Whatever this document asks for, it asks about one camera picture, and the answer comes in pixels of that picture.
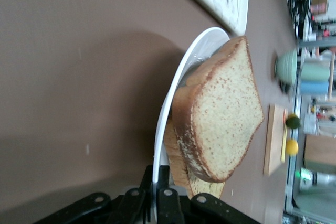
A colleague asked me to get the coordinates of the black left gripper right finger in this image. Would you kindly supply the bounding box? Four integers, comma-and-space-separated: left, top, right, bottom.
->
156, 165, 184, 224

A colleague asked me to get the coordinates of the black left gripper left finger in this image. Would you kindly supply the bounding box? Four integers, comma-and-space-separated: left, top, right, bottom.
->
112, 165, 153, 224

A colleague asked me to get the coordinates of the large bread slice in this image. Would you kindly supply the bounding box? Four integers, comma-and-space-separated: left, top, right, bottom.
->
172, 36, 265, 184

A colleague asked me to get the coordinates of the white round plate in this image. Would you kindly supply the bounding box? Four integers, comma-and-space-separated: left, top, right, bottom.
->
152, 26, 232, 224

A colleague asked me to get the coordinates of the wooden cutting board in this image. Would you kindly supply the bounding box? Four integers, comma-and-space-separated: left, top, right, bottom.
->
263, 104, 289, 177

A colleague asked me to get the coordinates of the yellow lemon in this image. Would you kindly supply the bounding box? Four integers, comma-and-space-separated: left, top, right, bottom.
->
285, 138, 299, 156

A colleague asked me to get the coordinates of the green avocado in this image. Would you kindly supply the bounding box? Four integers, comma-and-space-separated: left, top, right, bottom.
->
285, 113, 302, 130

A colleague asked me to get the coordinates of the mint green bowl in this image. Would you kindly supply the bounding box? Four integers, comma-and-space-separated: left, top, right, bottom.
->
275, 48, 299, 86

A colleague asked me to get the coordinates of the blue cup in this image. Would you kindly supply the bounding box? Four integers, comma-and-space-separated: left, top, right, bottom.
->
300, 81, 329, 95

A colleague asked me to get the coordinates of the pale green cup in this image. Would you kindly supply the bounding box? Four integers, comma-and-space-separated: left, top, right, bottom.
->
300, 62, 330, 82

